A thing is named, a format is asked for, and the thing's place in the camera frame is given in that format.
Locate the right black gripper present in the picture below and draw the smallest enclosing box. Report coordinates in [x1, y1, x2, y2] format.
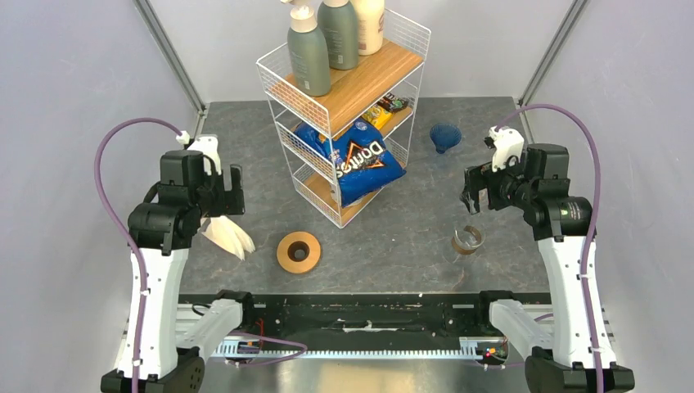
[459, 149, 537, 214]

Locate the coffee filter paper pack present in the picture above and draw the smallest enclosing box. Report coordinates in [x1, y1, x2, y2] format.
[201, 216, 256, 260]

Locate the clear glass cup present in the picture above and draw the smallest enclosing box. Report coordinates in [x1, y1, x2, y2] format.
[451, 225, 484, 255]

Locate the round wooden dripper stand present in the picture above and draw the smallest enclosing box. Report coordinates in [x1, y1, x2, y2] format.
[276, 232, 322, 274]

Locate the white wire shelf rack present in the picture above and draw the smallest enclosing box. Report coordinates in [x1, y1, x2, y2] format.
[255, 9, 431, 228]

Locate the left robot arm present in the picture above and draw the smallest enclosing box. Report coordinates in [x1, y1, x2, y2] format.
[100, 150, 257, 392]

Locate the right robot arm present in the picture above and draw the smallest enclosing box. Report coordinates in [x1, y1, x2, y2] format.
[461, 143, 635, 392]

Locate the blue Doritos chip bag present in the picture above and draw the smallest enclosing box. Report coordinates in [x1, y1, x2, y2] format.
[295, 120, 406, 207]

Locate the dark candy bag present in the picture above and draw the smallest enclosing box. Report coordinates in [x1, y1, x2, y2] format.
[377, 93, 410, 114]

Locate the yellow candy bag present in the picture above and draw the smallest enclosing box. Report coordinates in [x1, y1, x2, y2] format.
[362, 104, 393, 130]

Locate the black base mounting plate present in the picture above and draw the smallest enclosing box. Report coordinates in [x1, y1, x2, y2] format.
[178, 292, 554, 354]

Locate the green pump bottle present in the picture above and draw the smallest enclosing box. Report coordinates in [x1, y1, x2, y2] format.
[282, 0, 331, 97]

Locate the cream lotion bottle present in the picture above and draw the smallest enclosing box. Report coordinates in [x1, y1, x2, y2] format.
[351, 0, 385, 56]

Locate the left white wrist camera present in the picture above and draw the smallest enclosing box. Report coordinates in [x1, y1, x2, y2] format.
[187, 134, 223, 176]

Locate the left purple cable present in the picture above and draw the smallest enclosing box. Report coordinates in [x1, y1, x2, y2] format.
[94, 118, 184, 393]

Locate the purple cable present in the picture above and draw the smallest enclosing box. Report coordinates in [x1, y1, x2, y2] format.
[482, 104, 606, 393]
[94, 118, 184, 393]

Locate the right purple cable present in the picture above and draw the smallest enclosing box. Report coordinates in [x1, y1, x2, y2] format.
[482, 104, 606, 393]

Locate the grey slotted cable duct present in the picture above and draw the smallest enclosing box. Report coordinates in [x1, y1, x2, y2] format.
[211, 337, 506, 362]

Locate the right aluminium frame post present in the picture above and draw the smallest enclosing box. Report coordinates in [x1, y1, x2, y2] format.
[517, 0, 589, 106]

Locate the aluminium frame post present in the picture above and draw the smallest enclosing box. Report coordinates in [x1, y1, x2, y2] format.
[133, 0, 207, 115]
[517, 0, 589, 106]

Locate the left aluminium frame post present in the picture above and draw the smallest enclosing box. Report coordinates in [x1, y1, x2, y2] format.
[133, 0, 207, 115]

